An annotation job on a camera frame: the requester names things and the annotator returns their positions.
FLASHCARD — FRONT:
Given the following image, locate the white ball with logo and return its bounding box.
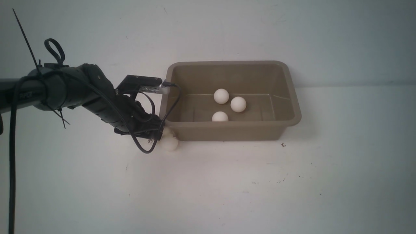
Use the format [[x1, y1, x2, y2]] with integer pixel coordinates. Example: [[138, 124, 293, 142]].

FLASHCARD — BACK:
[[146, 137, 154, 145]]

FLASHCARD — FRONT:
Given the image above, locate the tan plastic bin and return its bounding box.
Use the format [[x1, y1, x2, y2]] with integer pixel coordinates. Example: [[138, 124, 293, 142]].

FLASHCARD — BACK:
[[160, 61, 302, 142]]

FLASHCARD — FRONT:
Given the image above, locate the white ball beside bin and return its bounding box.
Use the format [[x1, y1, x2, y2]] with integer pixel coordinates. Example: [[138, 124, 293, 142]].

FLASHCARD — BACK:
[[162, 126, 175, 135]]

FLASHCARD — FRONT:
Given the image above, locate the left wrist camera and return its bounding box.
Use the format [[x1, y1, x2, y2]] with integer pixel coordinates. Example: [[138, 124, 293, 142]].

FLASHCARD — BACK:
[[116, 75, 170, 95]]

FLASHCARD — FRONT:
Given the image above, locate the black left camera cable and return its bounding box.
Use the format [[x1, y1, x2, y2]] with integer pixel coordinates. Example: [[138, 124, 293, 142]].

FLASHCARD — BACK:
[[8, 70, 182, 234]]

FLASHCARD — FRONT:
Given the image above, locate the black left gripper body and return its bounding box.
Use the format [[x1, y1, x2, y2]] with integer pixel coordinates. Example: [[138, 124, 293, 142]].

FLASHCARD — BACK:
[[83, 85, 163, 137]]

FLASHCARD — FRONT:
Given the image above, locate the white ball with dark mark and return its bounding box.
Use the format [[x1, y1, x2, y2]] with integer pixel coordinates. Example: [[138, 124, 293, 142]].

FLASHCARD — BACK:
[[158, 133, 179, 151]]

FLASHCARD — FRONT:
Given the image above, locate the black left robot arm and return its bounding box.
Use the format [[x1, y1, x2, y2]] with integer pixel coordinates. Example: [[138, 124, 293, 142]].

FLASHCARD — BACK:
[[17, 64, 164, 139]]

